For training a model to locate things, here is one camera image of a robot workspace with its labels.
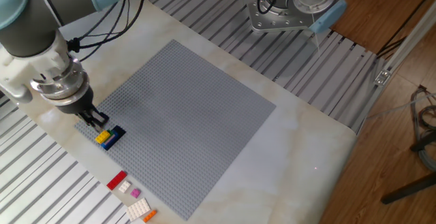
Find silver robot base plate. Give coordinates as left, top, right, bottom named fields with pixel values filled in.
left=244, top=0, right=315, bottom=33

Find orange Lego brick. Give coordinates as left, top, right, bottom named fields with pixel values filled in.
left=142, top=209, right=158, bottom=223

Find black floor cables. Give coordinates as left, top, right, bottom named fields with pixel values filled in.
left=376, top=0, right=436, bottom=60

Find black stand leg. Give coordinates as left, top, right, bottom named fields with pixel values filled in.
left=380, top=138, right=436, bottom=205

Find thin white cable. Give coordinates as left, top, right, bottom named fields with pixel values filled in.
left=366, top=93, right=436, bottom=119

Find black Lego plate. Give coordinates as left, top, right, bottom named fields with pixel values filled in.
left=100, top=125, right=127, bottom=151

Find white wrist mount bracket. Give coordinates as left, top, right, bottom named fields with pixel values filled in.
left=0, top=31, right=72, bottom=104

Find yellow Lego brick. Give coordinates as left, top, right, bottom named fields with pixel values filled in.
left=95, top=130, right=112, bottom=145

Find large white Lego plate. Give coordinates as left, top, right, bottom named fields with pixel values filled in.
left=125, top=197, right=151, bottom=222

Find glossy marble pattern mat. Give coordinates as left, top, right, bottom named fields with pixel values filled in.
left=0, top=0, right=358, bottom=224

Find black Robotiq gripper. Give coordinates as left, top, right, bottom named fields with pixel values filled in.
left=56, top=87, right=110, bottom=133

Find grey Lego baseplate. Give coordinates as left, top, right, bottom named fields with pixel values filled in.
left=74, top=39, right=277, bottom=221

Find red Lego brick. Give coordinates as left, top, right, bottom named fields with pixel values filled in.
left=106, top=170, right=128, bottom=191

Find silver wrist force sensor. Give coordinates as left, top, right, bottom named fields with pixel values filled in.
left=29, top=59, right=91, bottom=106

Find aluminium frame bar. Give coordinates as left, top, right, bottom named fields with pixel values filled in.
left=373, top=0, right=436, bottom=87

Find grey coiled cable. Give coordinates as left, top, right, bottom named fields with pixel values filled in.
left=410, top=84, right=436, bottom=172

